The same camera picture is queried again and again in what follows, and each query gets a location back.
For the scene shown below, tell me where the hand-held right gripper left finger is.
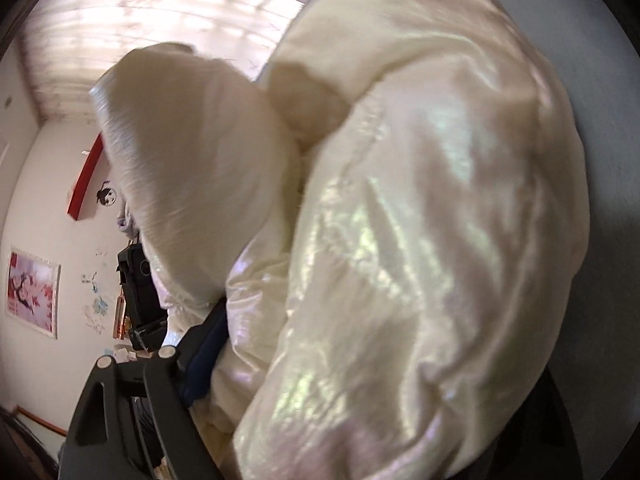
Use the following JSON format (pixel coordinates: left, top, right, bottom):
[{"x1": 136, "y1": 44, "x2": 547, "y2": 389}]
[{"x1": 59, "y1": 300, "x2": 228, "y2": 480}]

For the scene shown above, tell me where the red wall shelf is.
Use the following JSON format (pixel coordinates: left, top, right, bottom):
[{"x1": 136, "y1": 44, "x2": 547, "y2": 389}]
[{"x1": 66, "y1": 134, "x2": 106, "y2": 222}]

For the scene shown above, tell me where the white shiny puffer jacket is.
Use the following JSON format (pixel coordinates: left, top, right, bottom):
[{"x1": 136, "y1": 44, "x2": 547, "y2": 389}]
[{"x1": 90, "y1": 0, "x2": 588, "y2": 480}]

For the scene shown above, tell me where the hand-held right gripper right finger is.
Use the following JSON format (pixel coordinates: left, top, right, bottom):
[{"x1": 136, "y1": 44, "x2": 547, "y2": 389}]
[{"x1": 522, "y1": 367, "x2": 583, "y2": 480}]

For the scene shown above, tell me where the pink blossom wall poster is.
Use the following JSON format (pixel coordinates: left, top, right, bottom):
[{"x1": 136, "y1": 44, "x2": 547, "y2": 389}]
[{"x1": 6, "y1": 246, "x2": 62, "y2": 339}]

